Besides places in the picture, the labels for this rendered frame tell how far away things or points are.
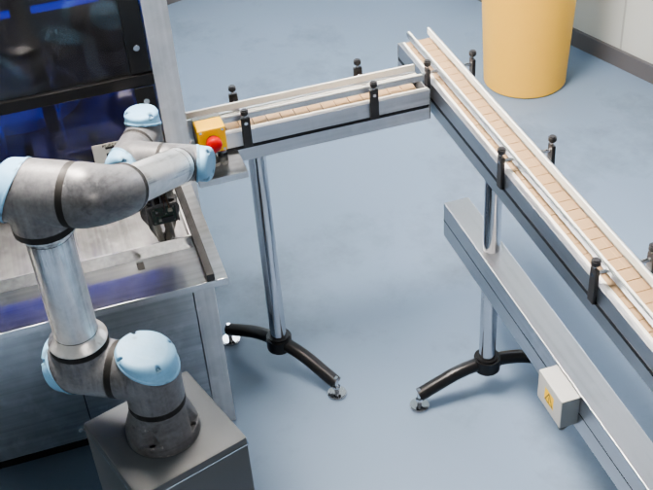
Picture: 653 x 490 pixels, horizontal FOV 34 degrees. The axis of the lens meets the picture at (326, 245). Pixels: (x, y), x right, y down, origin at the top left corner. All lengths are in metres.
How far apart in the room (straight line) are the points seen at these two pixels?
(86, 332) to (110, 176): 0.37
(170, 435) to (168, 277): 0.45
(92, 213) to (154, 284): 0.64
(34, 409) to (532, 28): 2.58
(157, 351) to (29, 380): 1.03
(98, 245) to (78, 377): 0.55
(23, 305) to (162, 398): 0.51
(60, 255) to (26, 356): 1.08
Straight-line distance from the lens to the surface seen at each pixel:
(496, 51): 4.72
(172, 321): 3.03
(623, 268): 2.39
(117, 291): 2.47
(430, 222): 4.03
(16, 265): 2.62
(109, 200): 1.86
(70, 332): 2.09
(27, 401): 3.14
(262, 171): 2.98
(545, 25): 4.62
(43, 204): 1.87
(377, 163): 4.36
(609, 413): 2.60
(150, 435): 2.19
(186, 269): 2.49
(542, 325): 2.79
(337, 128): 2.93
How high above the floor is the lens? 2.42
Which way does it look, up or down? 38 degrees down
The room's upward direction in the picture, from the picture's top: 5 degrees counter-clockwise
